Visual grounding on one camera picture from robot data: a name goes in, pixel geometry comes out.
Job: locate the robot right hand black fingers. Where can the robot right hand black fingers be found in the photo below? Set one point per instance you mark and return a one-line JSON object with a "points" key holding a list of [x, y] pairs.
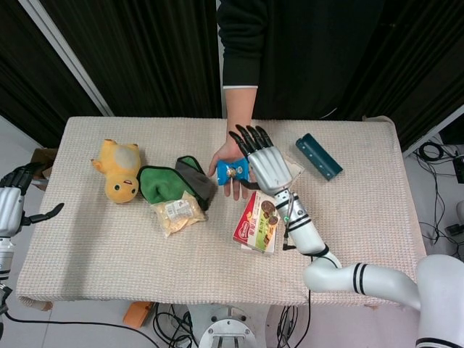
{"points": [[270, 168]]}

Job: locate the person's bare hand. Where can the person's bare hand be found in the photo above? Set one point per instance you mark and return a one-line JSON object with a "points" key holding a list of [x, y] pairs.
{"points": [[226, 152]]}

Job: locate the robot left hand black fingers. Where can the robot left hand black fingers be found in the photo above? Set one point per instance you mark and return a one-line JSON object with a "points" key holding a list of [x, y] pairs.
{"points": [[9, 210]]}

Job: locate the small blue snack packet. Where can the small blue snack packet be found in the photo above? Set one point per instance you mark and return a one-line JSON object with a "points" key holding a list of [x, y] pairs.
{"points": [[232, 171]]}

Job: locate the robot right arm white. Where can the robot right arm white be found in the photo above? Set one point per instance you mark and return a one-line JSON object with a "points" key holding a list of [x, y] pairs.
{"points": [[362, 279]]}

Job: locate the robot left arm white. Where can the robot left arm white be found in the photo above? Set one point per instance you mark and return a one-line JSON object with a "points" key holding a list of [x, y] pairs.
{"points": [[4, 261]]}

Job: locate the person's bare forearm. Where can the person's bare forearm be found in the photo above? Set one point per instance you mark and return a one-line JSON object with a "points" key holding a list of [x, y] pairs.
{"points": [[240, 112]]}

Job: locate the metal robot base column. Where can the metal robot base column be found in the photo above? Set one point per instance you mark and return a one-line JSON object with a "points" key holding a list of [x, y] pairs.
{"points": [[226, 328]]}

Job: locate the person's black sweater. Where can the person's black sweater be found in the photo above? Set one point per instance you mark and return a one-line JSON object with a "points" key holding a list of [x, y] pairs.
{"points": [[297, 54]]}

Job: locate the teal rectangular box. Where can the teal rectangular box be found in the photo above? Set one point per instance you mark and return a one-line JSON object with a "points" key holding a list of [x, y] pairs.
{"points": [[319, 156]]}

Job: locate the brown cardboard box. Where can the brown cardboard box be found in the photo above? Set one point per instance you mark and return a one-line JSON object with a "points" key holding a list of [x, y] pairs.
{"points": [[45, 159]]}

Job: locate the red green biscuit box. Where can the red green biscuit box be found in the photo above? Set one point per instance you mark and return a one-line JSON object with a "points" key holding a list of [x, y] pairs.
{"points": [[253, 232]]}

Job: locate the green and grey cloth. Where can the green and grey cloth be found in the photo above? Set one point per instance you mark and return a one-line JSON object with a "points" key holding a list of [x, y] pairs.
{"points": [[159, 181]]}

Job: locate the clear bag of yellow snacks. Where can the clear bag of yellow snacks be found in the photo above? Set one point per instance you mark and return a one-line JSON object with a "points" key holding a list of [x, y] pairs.
{"points": [[177, 215]]}

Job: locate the yellow plush toy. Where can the yellow plush toy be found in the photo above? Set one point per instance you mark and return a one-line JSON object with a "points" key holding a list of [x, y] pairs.
{"points": [[117, 170]]}

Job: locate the beige woven tablecloth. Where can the beige woven tablecloth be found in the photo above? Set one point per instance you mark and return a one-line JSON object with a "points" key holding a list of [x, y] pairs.
{"points": [[108, 261]]}

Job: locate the black curtain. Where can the black curtain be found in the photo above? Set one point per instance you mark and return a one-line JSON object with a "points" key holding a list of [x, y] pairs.
{"points": [[145, 54]]}

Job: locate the orange object under table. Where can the orange object under table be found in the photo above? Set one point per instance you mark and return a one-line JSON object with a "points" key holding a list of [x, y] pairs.
{"points": [[137, 314]]}

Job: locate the white frame post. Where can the white frame post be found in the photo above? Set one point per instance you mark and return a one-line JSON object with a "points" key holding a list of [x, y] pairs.
{"points": [[69, 58]]}

